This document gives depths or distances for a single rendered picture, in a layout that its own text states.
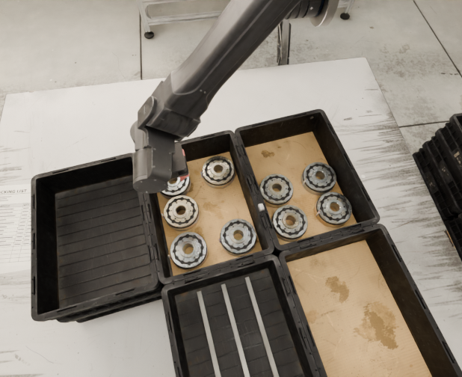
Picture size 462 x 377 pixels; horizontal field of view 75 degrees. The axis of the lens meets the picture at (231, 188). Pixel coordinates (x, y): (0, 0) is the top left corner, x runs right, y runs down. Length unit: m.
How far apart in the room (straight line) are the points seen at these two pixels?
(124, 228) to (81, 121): 0.59
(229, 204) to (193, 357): 0.42
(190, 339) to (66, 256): 0.42
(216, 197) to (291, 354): 0.47
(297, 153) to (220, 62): 0.67
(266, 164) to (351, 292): 0.45
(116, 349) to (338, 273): 0.67
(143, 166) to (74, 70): 2.26
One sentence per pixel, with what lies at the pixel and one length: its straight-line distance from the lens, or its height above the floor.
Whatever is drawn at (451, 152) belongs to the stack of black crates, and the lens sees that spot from 1.75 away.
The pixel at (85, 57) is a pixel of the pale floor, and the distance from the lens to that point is 2.81.
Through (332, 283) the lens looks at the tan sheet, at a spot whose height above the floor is 0.83.
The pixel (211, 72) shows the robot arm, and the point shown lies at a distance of 0.43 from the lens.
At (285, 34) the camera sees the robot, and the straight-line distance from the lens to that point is 1.60.
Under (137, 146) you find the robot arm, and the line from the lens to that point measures 0.53.
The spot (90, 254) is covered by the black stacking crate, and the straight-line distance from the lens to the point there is 0.97.
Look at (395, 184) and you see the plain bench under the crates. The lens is 1.26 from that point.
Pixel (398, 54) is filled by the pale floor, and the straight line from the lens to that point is 2.92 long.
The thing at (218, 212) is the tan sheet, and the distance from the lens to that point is 0.92.
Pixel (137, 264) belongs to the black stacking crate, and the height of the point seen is 0.83.
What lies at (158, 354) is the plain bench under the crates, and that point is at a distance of 1.01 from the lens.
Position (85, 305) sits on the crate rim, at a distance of 0.83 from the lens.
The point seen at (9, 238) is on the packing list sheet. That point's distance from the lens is 1.27.
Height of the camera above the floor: 1.69
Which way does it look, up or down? 65 degrees down
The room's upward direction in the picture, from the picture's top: straight up
